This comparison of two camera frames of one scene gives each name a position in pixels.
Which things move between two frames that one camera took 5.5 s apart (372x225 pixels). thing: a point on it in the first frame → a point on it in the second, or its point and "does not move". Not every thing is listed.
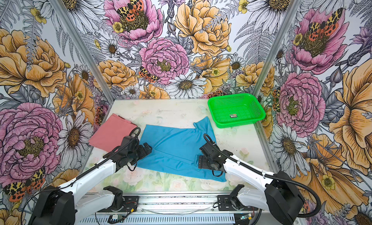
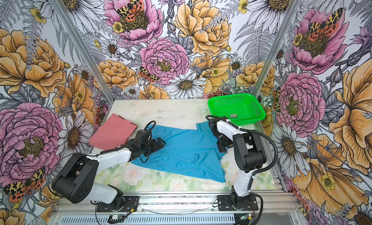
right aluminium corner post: [294, 2] does not move
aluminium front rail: [158, 203] does not move
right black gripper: [202, 163] → [221, 147]
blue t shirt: [176, 151] does not move
